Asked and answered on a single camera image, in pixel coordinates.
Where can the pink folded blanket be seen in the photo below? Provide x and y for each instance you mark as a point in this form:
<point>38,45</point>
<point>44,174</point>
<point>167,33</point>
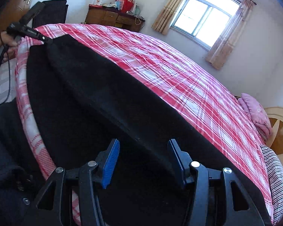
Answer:
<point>257,114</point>

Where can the beige right curtain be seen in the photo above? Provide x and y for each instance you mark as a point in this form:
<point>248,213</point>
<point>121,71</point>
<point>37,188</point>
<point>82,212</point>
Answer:
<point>224,45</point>

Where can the beige left curtain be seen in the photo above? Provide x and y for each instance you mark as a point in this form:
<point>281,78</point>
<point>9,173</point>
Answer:
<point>165,18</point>

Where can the red gift bag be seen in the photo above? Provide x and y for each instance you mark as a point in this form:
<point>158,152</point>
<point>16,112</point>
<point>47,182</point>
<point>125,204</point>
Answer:
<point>125,5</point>

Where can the beige curtain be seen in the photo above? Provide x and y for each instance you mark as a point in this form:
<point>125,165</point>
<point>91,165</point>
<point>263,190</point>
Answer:
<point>165,18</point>
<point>224,45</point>

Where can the window with metal frame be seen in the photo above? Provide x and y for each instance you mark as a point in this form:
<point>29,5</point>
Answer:
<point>203,21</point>

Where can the red plaid bed cover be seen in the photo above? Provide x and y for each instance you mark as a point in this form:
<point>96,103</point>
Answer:
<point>195,94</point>

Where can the person left hand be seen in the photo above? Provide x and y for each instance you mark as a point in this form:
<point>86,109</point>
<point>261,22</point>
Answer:
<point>10,41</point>

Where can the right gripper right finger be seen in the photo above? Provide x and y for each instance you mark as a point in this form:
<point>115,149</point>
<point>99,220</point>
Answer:
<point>217,196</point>

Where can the brown wooden desk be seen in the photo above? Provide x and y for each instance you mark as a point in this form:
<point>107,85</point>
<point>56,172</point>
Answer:
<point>108,16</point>

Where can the black chair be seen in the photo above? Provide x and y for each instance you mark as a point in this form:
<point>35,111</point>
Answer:
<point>54,12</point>

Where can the black pants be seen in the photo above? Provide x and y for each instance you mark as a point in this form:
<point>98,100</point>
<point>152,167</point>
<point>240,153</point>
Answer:
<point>81,101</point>

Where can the cream wooden headboard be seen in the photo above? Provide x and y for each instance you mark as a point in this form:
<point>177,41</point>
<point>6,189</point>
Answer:
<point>275,142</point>

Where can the striped pillow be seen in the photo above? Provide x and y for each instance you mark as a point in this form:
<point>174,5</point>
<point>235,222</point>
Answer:
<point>275,175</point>

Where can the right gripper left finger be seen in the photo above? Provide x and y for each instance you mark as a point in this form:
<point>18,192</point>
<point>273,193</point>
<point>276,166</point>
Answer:
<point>53,204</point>

